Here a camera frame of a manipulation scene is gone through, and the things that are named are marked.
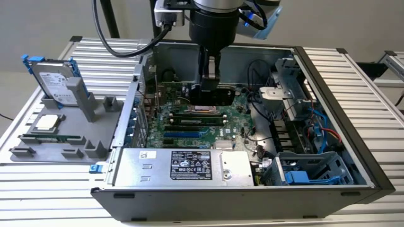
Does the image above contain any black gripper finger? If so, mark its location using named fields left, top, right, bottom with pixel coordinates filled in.
left=201, top=55, right=218, bottom=93

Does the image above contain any green motherboard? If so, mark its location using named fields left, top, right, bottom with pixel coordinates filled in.
left=138, top=81, right=274, bottom=153

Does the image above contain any silver power supply unit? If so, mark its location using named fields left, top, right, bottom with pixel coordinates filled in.
left=114, top=148, right=254, bottom=187

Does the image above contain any grey metal drive cage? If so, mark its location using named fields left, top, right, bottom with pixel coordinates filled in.
left=261, top=151, right=354, bottom=186

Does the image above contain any silver CPU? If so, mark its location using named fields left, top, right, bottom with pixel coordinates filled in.
left=32, top=114, right=60, bottom=131

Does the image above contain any black expansion slot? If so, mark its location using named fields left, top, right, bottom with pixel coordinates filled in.
left=164, top=126, right=209, bottom=133

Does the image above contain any blue data wire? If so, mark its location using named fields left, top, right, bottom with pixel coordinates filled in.
left=302, top=106, right=332, bottom=152

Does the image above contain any grey parts rack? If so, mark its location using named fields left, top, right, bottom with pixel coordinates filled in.
left=9, top=77, right=124, bottom=163

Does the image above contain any red data wire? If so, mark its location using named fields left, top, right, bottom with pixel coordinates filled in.
left=321, top=127, right=342, bottom=143

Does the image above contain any thick black camera cable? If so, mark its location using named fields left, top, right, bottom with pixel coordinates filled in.
left=92, top=0, right=173, bottom=59

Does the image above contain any hard disk in blue carrier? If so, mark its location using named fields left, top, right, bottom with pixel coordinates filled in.
left=20, top=54, right=80, bottom=110

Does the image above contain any small silver heat sink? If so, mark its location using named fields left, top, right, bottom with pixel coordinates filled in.
left=213, top=139, right=237, bottom=150

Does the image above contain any blue plastic drive carrier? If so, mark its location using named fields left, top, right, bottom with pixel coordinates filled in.
left=284, top=170, right=352, bottom=185

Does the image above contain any metal disk bay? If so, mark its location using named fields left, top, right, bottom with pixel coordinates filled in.
left=257, top=58, right=318, bottom=122

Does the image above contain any open black PC case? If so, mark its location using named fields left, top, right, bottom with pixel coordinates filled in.
left=90, top=37, right=396, bottom=222

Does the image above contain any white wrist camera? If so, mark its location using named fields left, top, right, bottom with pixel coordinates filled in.
left=154, top=0, right=185, bottom=27

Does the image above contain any green RAM stick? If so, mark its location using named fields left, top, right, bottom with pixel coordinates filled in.
left=18, top=133, right=81, bottom=144
left=172, top=118, right=224, bottom=126

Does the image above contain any black table connector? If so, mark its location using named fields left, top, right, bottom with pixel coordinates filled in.
left=356, top=61, right=388, bottom=79

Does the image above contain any CPU socket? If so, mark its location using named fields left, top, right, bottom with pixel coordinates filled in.
left=188, top=105, right=218, bottom=114

